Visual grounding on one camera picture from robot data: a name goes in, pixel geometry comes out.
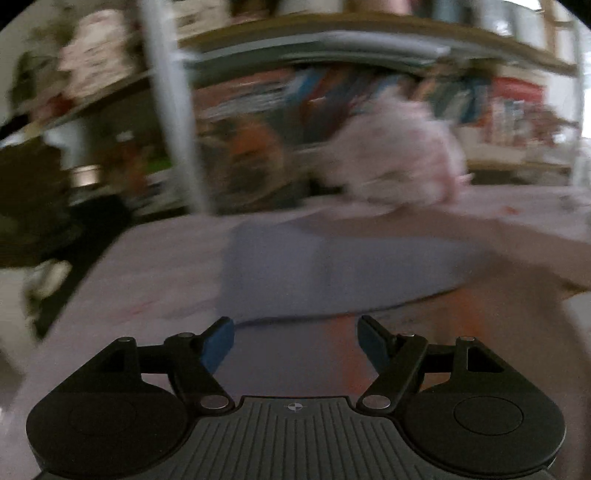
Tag metal bowl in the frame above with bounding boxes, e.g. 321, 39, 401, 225
69, 164, 105, 188

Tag row of colourful books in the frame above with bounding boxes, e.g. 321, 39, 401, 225
203, 69, 490, 139

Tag white smartwatch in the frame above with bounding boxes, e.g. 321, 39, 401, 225
23, 259, 72, 298

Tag pink dotted frilly plush toy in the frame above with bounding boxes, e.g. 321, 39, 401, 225
323, 99, 469, 206

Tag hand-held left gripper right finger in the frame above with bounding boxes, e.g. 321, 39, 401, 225
358, 316, 522, 412

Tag large illustrated book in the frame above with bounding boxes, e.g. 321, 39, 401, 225
198, 115, 301, 213

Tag red boxed book set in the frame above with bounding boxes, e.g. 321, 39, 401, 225
485, 76, 550, 144

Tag floral fabric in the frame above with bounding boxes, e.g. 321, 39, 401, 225
58, 11, 139, 95

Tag dark brown cloth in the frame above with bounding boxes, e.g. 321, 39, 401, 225
0, 143, 70, 268

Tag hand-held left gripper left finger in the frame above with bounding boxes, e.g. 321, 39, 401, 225
69, 317, 235, 413

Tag white frame wooden shelf unit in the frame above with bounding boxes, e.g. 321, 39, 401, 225
0, 0, 591, 217

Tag grey fleece-lined tan pants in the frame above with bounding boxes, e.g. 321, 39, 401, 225
217, 203, 591, 398

